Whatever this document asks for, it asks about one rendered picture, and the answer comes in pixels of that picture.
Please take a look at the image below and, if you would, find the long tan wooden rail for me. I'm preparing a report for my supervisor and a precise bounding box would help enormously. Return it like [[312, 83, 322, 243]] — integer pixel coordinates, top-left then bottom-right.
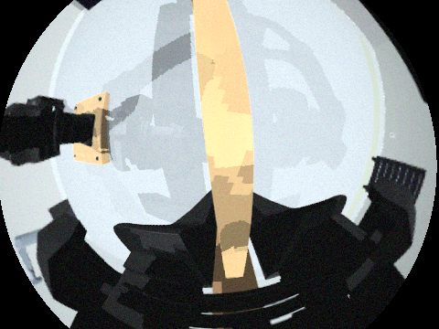
[[193, 0, 253, 278]]

